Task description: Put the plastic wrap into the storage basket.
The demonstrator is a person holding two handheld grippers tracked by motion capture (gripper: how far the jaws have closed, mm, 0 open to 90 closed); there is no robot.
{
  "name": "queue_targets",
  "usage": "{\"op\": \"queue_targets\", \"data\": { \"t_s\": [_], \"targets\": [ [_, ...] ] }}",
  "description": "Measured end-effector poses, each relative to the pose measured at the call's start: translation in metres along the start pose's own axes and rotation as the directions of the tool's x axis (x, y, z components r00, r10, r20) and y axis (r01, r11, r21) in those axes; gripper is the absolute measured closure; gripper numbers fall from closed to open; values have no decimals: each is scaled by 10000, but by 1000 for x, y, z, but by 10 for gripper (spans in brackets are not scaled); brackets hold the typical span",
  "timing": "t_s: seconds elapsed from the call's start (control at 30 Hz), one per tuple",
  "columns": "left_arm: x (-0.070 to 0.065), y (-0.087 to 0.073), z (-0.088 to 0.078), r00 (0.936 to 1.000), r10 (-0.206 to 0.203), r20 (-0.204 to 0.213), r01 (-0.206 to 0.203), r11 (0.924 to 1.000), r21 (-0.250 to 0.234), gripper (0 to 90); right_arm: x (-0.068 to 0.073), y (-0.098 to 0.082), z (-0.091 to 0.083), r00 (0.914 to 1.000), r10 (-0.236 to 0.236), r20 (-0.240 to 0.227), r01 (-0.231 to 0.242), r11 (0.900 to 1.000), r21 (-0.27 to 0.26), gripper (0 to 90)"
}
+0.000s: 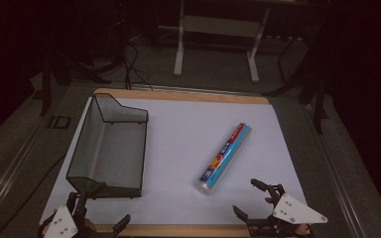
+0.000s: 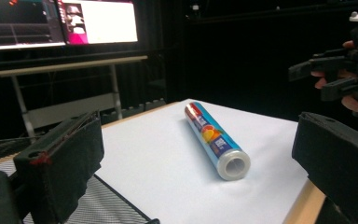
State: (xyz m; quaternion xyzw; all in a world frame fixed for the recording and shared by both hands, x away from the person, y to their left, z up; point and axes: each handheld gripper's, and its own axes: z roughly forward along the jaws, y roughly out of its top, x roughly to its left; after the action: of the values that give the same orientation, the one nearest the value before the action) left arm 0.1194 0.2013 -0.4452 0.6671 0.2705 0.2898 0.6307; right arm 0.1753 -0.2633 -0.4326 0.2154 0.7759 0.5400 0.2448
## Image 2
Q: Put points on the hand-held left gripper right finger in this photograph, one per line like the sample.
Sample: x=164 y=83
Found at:
x=338 y=155

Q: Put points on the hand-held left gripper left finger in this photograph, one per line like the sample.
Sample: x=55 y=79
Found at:
x=62 y=155

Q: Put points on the blue cling film roll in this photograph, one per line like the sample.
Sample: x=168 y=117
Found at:
x=213 y=137

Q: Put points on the dark screen monitor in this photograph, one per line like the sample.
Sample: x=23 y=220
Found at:
x=15 y=25

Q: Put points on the bright screen monitor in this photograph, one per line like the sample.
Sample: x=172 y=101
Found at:
x=105 y=21

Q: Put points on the white metal frame desk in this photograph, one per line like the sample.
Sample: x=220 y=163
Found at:
x=74 y=107

